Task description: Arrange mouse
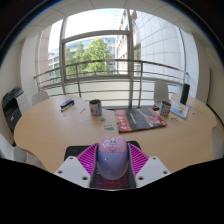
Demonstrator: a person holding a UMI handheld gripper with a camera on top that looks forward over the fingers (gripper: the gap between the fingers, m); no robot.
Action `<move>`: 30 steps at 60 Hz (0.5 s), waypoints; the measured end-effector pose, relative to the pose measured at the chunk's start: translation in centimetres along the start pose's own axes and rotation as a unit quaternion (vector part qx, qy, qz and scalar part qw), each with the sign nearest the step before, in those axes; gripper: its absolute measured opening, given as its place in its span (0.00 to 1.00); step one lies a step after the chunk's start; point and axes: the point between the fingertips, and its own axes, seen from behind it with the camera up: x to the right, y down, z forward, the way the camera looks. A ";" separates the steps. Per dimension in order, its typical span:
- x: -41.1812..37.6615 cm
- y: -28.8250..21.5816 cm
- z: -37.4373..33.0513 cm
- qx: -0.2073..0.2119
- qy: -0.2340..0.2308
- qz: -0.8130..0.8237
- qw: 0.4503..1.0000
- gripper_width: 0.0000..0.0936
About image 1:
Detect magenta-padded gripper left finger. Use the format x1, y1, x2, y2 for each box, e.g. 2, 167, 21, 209
54, 143, 101, 189

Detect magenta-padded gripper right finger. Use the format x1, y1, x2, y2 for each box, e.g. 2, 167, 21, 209
127, 143, 172, 189

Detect pink and lilac computer mouse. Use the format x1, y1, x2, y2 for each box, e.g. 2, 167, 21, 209
96, 135, 130, 181

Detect black mouse pad red print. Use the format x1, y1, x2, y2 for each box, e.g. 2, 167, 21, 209
63, 140, 142, 190

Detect red and dark magazine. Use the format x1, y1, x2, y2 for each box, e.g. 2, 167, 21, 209
113, 107, 168, 134

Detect small teal card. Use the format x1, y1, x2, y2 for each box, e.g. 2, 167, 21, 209
102, 123, 115, 131

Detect printed mug with blue band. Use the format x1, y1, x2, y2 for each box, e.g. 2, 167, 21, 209
159, 100, 172, 118

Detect printed mug with dark rim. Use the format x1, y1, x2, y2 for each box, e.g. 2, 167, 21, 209
88, 99, 103, 117

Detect white and blue booklet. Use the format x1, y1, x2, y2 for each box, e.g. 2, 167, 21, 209
169, 99, 190, 120

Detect black upright speaker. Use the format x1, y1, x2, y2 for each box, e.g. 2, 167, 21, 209
179, 83, 191, 106

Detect black office printer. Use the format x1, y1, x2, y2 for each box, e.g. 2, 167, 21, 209
1, 86, 24, 133

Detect grey metal railing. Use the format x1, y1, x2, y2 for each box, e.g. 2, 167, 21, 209
33, 59, 189, 108

